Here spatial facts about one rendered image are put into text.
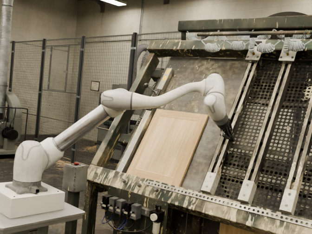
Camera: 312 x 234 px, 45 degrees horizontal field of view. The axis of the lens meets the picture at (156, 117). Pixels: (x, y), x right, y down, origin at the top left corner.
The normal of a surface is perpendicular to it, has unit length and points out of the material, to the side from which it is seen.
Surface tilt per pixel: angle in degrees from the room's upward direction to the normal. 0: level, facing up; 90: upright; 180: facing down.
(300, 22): 90
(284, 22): 90
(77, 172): 90
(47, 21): 90
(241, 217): 57
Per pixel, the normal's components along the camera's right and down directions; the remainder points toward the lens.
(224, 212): -0.42, -0.55
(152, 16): -0.68, -0.03
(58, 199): 0.73, 0.11
